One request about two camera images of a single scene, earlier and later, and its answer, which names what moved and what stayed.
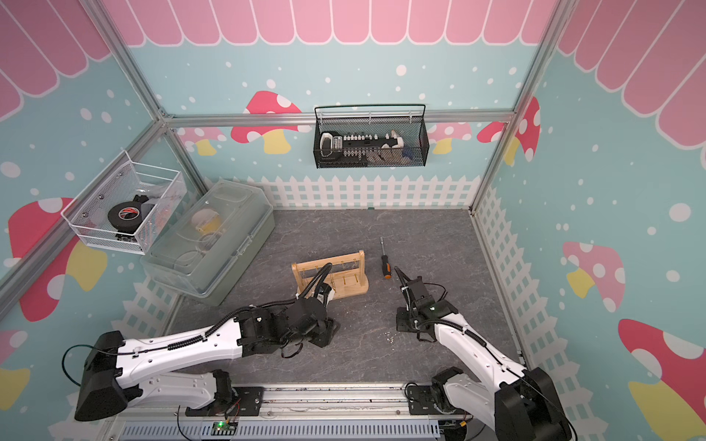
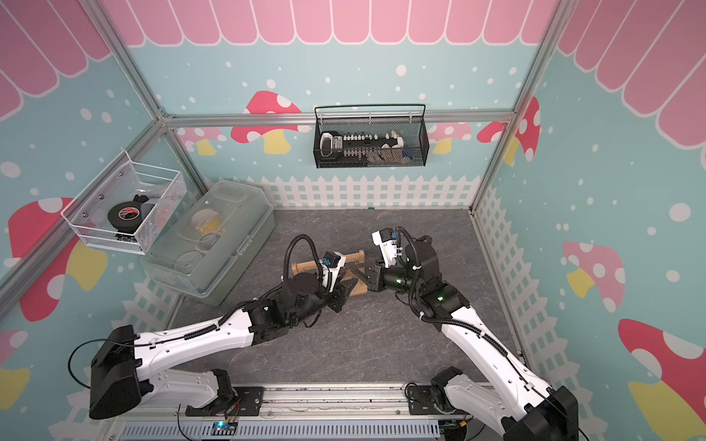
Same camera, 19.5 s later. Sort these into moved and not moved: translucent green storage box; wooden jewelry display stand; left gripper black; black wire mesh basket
Moved: left gripper black
Not moved: translucent green storage box; wooden jewelry display stand; black wire mesh basket
